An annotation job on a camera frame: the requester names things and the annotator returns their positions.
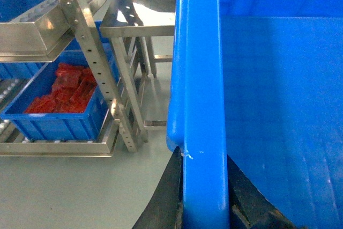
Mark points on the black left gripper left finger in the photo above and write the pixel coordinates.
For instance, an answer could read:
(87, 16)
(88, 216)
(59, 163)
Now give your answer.
(165, 208)

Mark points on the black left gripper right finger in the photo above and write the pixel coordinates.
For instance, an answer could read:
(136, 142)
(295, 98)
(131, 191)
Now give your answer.
(248, 208)

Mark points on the large blue plastic crate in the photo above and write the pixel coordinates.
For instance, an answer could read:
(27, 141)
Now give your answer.
(259, 81)

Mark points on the stainless steel roller shelf rack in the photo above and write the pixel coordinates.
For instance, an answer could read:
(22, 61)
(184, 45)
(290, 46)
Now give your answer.
(115, 37)

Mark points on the blue crate with red parts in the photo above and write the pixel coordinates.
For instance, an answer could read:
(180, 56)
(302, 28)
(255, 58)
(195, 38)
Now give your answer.
(56, 126)

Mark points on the red packaged parts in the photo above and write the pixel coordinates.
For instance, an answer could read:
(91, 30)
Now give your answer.
(70, 93)

